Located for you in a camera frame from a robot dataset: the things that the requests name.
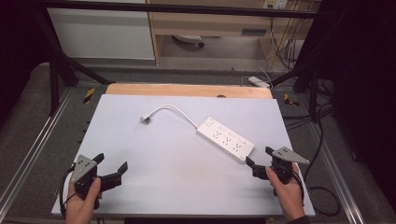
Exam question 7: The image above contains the yellow black tape marker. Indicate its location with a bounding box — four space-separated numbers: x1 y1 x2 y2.
283 92 301 107
82 87 96 105

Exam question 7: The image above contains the black floor cable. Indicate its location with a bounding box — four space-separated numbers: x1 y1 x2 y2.
303 102 342 217

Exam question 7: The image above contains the person's right hand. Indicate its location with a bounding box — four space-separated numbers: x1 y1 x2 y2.
265 161 306 222

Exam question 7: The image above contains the small white floor power strip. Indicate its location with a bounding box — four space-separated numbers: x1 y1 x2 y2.
247 76 271 89

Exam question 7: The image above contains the person's left hand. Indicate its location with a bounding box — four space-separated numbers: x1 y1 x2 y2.
64 176 103 224

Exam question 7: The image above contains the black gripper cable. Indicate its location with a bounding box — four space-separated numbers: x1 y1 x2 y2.
292 170 306 207
59 164 78 218

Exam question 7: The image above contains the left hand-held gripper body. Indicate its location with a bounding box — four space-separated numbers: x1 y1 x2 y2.
69 154 103 210

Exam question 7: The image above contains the white power cable with plug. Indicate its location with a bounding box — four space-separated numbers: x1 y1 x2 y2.
139 104 200 130

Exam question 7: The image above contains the wooden desk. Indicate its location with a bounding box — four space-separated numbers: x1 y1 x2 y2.
146 0 321 65

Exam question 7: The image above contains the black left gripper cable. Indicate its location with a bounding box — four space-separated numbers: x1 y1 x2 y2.
59 164 78 218

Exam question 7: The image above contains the black metal frame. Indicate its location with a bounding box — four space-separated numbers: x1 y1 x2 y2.
32 0 328 118

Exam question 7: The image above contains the bundle of hanging cables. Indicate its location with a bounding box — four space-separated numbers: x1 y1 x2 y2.
267 6 307 71

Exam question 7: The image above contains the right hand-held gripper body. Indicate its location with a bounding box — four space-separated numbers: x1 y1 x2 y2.
270 147 311 185

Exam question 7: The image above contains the white cabinet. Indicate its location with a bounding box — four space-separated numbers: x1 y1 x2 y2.
47 0 156 61

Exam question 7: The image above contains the aluminium rail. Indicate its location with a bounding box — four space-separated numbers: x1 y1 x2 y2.
306 119 365 224
0 88 74 216

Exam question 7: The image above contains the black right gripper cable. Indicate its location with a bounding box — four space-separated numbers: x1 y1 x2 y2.
292 170 306 207

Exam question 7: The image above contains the wooden table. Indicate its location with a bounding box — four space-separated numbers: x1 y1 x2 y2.
106 82 274 100

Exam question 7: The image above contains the white table board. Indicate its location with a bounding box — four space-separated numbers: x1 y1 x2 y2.
50 93 316 217

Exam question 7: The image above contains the white wall socket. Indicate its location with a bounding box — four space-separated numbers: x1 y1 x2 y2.
262 0 289 10

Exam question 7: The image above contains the white chair base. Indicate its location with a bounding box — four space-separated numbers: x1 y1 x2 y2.
172 34 205 49

